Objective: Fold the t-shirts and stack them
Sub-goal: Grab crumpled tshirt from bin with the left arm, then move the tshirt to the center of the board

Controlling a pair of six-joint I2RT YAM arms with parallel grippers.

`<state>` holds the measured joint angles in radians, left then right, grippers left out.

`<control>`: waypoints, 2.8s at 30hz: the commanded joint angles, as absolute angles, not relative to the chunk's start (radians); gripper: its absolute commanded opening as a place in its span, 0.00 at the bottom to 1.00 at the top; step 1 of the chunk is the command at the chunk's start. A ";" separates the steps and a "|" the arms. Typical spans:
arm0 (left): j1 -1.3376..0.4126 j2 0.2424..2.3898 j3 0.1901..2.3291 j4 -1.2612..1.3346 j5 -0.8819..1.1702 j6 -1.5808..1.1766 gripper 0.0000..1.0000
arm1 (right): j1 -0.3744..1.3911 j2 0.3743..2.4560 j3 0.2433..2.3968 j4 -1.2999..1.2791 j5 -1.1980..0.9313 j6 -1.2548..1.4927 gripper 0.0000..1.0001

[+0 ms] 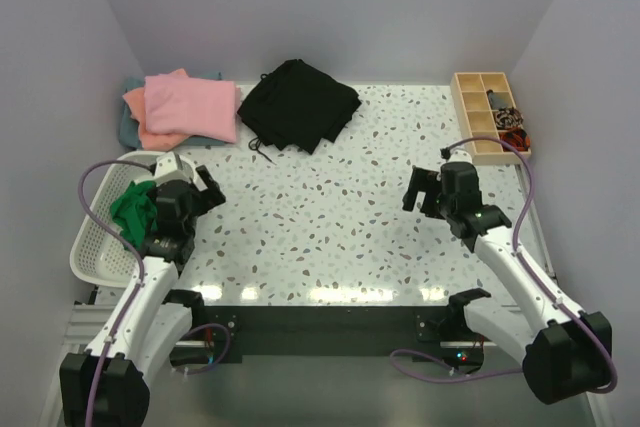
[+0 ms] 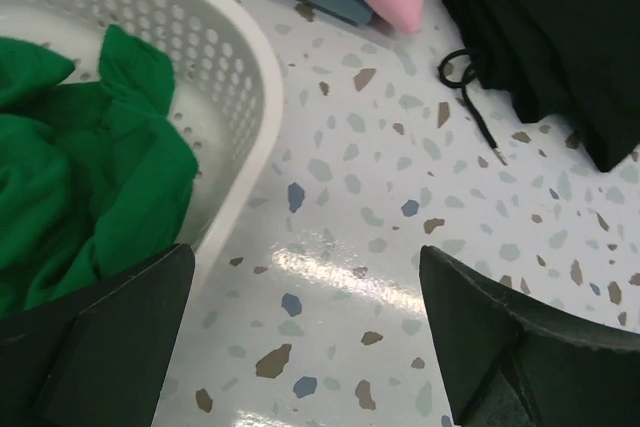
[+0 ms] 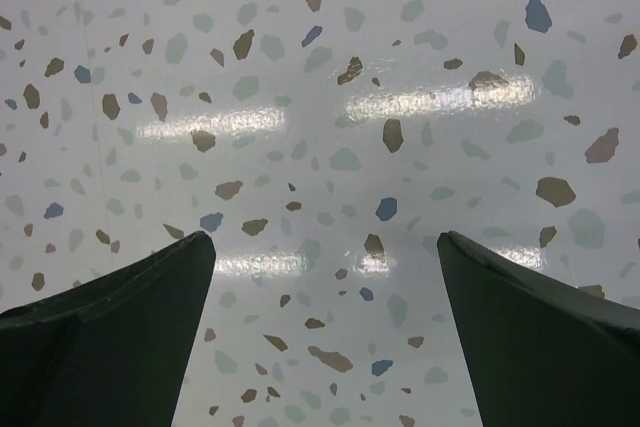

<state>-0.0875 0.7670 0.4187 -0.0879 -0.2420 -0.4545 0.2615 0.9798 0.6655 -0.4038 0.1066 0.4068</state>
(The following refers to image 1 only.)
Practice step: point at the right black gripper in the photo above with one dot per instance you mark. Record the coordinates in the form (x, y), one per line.
(421, 179)

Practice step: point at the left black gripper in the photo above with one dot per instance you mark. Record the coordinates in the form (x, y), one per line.
(212, 193)

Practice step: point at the green t shirt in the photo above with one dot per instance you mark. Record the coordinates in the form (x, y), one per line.
(135, 212)

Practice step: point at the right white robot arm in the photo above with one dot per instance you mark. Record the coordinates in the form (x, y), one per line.
(562, 349)

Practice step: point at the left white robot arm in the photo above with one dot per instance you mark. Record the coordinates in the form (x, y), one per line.
(109, 383)

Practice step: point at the salmon folded t shirt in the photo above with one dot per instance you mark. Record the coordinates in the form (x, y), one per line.
(150, 134)

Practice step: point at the pink folded t shirt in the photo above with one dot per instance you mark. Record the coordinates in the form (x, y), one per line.
(191, 106)

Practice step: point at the orange black sock roll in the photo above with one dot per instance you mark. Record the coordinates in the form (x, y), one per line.
(517, 138)

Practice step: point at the wooden compartment organizer box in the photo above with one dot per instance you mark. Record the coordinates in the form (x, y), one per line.
(475, 117)

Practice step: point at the black white patterned sock roll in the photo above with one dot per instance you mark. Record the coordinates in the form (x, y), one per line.
(507, 118)

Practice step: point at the black folded garment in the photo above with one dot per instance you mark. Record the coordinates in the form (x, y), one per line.
(297, 104)

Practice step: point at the grey rolled sock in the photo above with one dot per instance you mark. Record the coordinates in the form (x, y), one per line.
(496, 100)

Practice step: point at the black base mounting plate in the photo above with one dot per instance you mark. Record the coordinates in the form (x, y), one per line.
(232, 333)

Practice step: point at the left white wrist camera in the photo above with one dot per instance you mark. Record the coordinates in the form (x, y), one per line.
(171, 166)

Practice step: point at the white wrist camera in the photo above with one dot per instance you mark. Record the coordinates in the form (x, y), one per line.
(457, 154)
(171, 166)

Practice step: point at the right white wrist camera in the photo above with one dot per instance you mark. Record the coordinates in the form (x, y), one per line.
(457, 154)

